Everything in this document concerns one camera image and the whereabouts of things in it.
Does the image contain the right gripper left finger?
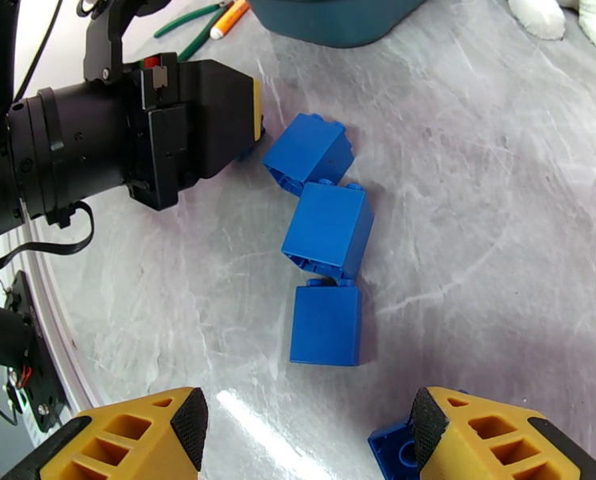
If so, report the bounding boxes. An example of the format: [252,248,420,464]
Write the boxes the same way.
[0,386,210,480]

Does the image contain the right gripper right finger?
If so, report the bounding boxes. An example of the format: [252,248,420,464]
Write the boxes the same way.
[410,386,596,480]

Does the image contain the blue lego brick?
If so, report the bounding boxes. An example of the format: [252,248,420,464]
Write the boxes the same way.
[289,278,364,367]
[281,178,375,281]
[367,418,421,480]
[261,112,355,197]

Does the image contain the orange marker pen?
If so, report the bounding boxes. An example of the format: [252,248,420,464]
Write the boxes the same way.
[209,0,251,41]

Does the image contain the teal plastic bin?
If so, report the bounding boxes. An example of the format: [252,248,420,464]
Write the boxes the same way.
[245,0,434,49]

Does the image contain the grey husky plush toy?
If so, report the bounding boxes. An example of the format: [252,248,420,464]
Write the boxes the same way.
[497,0,596,56]

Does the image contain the green-handled pliers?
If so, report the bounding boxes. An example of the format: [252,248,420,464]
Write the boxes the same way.
[153,0,238,62]

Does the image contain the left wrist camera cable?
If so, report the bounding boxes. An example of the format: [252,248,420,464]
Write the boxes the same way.
[0,201,96,270]

